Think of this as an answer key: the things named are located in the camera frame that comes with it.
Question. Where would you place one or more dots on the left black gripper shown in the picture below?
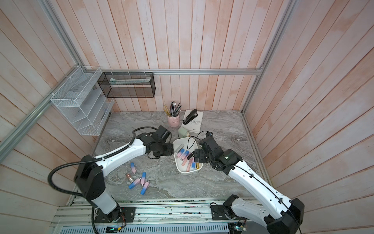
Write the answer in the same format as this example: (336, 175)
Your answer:
(169, 150)

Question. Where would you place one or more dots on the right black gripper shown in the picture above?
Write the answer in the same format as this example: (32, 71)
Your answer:
(201, 159)

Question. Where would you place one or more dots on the pink lip gloss tube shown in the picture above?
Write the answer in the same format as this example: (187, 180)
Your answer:
(189, 165)

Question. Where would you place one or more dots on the blue pink lipstick top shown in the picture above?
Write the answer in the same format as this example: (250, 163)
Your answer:
(180, 153)

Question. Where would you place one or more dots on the white storage tray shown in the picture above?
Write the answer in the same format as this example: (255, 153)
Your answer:
(189, 145)

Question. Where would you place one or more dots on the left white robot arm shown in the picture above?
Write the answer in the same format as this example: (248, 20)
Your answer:
(91, 171)

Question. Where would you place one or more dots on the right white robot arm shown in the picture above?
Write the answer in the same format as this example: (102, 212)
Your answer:
(276, 212)

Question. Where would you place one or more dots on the blue pink lipstick bottom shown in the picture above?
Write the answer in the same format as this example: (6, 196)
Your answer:
(134, 183)

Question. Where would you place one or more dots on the green pencil sharpener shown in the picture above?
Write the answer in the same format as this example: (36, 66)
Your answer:
(183, 132)

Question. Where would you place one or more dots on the pink pen cup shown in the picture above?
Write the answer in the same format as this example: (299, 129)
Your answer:
(174, 121)

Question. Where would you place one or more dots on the white notebook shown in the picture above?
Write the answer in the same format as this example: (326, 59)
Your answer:
(195, 124)

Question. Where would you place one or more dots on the pens in cup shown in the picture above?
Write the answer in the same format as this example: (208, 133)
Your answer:
(173, 110)

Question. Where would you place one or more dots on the black stapler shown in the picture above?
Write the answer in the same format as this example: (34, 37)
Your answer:
(191, 116)

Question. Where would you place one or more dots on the brown clear lip gloss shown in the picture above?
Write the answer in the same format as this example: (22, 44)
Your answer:
(129, 177)

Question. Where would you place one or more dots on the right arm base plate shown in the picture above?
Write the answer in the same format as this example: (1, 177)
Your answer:
(221, 212)

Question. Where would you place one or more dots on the black mesh wall basket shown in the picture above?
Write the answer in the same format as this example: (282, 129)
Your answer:
(127, 84)

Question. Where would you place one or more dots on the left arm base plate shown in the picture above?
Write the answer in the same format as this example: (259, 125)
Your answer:
(118, 215)

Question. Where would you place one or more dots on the white wire mesh shelf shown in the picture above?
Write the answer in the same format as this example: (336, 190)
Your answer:
(82, 101)

